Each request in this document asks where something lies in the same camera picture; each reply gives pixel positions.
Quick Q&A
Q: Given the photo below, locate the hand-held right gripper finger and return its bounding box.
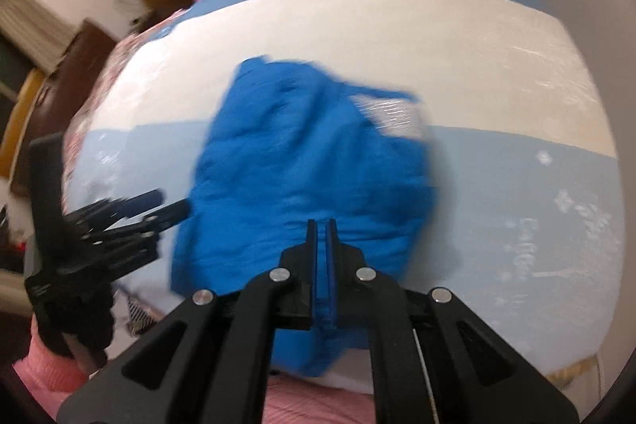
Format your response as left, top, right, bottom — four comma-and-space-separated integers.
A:
57, 219, 327, 424
326, 219, 580, 424

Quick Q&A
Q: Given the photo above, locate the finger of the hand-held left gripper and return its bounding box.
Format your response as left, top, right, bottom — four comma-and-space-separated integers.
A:
67, 188, 168, 232
82, 198, 192, 280

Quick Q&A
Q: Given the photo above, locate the blue jacket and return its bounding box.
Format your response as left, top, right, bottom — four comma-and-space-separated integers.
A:
170, 55, 438, 378

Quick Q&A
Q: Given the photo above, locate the person's left hand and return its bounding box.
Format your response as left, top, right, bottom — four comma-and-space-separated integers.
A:
36, 281, 116, 369

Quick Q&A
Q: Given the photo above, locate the striped cloth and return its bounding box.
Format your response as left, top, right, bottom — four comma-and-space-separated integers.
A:
122, 292, 162, 338

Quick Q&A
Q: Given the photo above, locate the person's pink sweater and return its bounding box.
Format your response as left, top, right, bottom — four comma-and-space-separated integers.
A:
261, 372, 379, 424

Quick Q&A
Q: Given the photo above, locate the pink floral bedspread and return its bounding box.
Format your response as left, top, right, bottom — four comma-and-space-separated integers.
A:
62, 0, 209, 216

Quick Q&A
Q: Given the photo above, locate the dark wooden headboard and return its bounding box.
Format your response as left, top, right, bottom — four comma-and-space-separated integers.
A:
52, 19, 117, 84

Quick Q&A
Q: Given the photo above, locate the light blue and white blanket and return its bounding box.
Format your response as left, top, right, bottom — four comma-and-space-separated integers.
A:
64, 0, 622, 392

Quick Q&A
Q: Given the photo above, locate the white radiator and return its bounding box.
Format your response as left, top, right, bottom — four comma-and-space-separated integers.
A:
0, 0, 75, 72

